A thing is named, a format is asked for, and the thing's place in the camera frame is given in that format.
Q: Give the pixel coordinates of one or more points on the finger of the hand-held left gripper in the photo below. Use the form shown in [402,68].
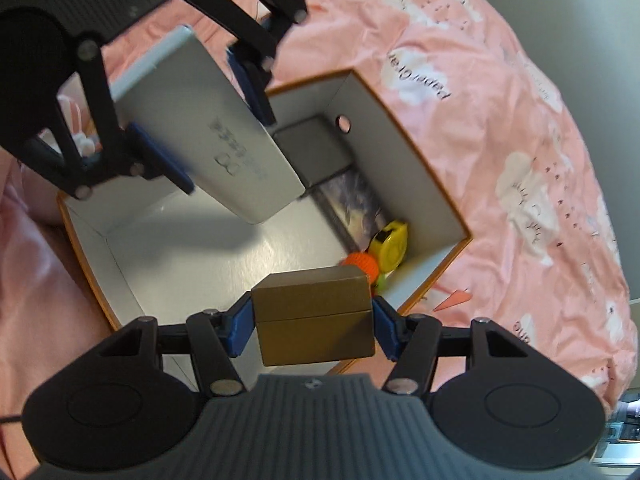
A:
[250,85]
[160,160]

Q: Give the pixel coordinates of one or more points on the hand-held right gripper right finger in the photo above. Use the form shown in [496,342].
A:
[385,330]

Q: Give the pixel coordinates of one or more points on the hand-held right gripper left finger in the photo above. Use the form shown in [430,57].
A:
[242,327]

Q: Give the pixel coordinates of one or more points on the pale green object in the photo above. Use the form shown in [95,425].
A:
[382,280]

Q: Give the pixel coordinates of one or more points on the silver glasses case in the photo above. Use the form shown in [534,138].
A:
[215,135]

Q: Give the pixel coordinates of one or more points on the gold cardboard box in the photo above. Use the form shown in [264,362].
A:
[315,320]

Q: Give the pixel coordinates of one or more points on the orange ball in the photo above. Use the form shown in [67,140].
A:
[362,262]

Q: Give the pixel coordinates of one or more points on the orange cardboard box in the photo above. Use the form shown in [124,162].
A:
[165,240]

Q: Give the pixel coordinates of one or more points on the yellow tape measure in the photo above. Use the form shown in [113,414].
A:
[390,245]

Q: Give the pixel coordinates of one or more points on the dark grey box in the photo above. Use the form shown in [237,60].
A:
[310,152]

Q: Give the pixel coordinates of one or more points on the dark printed card box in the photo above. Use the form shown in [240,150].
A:
[350,205]

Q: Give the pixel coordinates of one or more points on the pink striped cloth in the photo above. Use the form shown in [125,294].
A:
[70,105]

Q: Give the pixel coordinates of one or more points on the pink cloud print blanket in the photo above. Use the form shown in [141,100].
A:
[500,110]

